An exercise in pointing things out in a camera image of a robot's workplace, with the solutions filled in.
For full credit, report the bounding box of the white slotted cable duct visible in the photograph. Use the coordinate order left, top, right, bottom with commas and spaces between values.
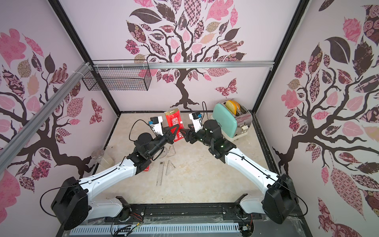
68, 223, 240, 237

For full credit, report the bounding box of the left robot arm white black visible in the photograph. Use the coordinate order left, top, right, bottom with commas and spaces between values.
51, 124, 180, 231

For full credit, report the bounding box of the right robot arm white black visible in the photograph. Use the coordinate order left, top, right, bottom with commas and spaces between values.
180, 119, 302, 224

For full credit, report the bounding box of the mint green toaster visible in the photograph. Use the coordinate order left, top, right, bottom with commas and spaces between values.
212, 99, 252, 141

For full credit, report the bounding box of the yellow toast slice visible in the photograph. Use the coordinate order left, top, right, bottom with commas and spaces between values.
225, 100, 241, 116

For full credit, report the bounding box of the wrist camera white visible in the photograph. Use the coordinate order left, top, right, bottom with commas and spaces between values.
149, 116, 163, 136
189, 112, 203, 132

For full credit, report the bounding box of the clear plastic ruler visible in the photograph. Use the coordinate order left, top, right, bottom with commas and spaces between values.
156, 162, 165, 186

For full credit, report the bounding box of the clear protractor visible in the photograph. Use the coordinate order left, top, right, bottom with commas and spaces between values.
159, 147, 168, 159

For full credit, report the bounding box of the aluminium rail back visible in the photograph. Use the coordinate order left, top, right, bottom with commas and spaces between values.
93, 61, 275, 69

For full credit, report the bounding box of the clear plastic cup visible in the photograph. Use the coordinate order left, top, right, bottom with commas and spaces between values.
91, 149, 114, 169

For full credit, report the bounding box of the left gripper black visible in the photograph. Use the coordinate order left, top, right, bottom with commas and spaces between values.
146, 124, 178, 158

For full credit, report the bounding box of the black wire basket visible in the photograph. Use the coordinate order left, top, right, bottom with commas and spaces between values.
82, 59, 153, 91

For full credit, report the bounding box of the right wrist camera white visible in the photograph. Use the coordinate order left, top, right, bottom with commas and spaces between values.
189, 112, 203, 132

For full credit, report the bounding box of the aluminium rail left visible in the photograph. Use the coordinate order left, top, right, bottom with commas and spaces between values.
1, 62, 92, 172

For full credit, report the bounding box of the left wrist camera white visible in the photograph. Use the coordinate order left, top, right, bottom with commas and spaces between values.
149, 116, 163, 136

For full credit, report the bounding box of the aluminium rail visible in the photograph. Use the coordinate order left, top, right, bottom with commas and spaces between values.
93, 61, 275, 69
1, 62, 92, 172

